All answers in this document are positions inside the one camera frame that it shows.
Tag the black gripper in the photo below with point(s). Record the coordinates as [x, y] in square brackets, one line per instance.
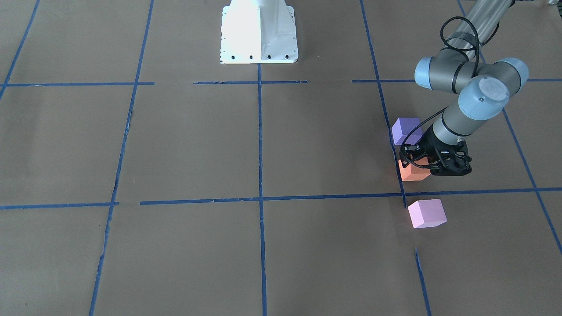
[432, 145]

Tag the orange foam cube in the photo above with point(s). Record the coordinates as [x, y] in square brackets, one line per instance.
[412, 173]

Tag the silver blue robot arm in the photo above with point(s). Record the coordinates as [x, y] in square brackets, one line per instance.
[483, 91]

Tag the purple foam cube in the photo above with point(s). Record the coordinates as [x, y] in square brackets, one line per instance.
[402, 127]

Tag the pink foam cube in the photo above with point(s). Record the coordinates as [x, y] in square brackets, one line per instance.
[427, 213]

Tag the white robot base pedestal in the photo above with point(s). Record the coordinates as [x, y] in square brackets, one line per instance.
[258, 32]

